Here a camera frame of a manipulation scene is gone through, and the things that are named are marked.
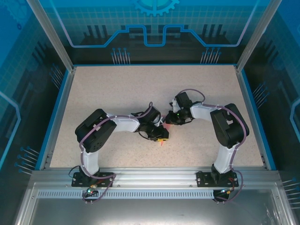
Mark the left aluminium side rail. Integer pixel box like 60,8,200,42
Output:
38,67,77,171

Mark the aluminium frame post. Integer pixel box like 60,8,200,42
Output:
25,0,75,71
235,0,281,71

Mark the aluminium side rail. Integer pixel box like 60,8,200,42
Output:
234,65,277,171
38,67,77,171

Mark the left cable connector with light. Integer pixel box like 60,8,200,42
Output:
85,184,98,195

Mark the left aluminium frame post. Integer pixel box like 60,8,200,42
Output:
25,0,75,71

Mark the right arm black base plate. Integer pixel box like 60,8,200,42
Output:
196,171,238,188

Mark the slotted aluminium cable duct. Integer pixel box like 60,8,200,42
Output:
37,191,218,199

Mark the right aluminium frame post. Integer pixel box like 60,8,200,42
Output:
235,0,281,71

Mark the right aluminium side rail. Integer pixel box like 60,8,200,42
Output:
234,65,277,171

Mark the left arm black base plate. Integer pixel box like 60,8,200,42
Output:
72,172,115,188

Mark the pink paper sheet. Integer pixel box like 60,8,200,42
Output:
159,113,173,148

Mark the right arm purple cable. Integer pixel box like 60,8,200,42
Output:
180,88,250,203

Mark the right cable connector with light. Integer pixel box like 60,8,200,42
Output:
219,186,236,195

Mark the aluminium mounting rail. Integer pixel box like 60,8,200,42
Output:
30,167,281,188

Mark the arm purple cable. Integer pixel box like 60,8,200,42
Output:
180,88,250,203
79,101,153,205

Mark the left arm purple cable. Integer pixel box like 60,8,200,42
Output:
79,101,153,205

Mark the cable connector with light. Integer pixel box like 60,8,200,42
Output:
85,184,98,195
219,186,236,195

